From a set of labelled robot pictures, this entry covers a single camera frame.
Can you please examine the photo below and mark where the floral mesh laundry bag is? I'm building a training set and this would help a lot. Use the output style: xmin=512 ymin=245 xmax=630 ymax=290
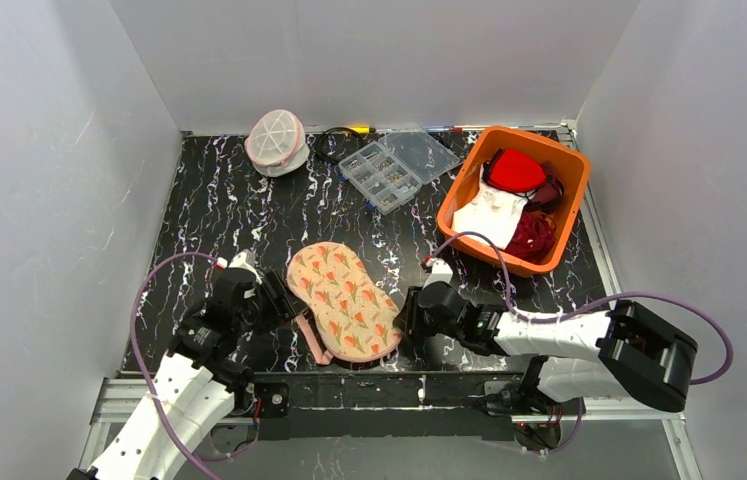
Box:
xmin=286 ymin=242 xmax=402 ymax=366

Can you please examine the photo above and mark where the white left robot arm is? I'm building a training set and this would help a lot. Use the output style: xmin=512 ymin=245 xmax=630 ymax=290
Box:
xmin=68 ymin=267 xmax=301 ymax=479

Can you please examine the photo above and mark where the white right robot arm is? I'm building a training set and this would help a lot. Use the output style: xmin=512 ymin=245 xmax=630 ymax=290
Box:
xmin=395 ymin=281 xmax=698 ymax=413

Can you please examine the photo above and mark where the red bra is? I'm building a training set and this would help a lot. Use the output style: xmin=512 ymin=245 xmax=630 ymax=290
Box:
xmin=482 ymin=148 xmax=547 ymax=194

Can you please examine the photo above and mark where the white round mesh laundry bag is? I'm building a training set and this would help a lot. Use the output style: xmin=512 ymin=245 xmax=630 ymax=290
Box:
xmin=244 ymin=109 xmax=310 ymax=178

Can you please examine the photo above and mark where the white cloth garment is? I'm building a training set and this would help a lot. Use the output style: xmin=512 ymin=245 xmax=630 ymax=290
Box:
xmin=452 ymin=168 xmax=534 ymax=250

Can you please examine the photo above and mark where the dark red lace garment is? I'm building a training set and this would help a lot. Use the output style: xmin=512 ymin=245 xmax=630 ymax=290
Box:
xmin=504 ymin=212 xmax=556 ymax=263

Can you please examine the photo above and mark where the clear plastic screw organizer box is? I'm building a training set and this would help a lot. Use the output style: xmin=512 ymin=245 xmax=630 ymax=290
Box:
xmin=338 ymin=130 xmax=463 ymax=215

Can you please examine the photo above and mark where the orange plastic bin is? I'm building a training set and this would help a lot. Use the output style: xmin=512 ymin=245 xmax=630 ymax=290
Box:
xmin=436 ymin=126 xmax=591 ymax=277

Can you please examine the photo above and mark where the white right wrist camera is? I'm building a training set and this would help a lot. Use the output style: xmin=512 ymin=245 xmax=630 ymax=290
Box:
xmin=423 ymin=257 xmax=453 ymax=288

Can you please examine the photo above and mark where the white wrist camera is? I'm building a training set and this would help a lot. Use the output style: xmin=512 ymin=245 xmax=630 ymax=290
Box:
xmin=423 ymin=257 xmax=453 ymax=288
xmin=214 ymin=249 xmax=261 ymax=283

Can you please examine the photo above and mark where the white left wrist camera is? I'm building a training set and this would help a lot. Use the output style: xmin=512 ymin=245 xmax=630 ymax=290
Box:
xmin=214 ymin=249 xmax=261 ymax=283

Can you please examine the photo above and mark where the black coiled cable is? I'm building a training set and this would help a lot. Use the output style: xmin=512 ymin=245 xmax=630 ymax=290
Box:
xmin=313 ymin=126 xmax=369 ymax=166

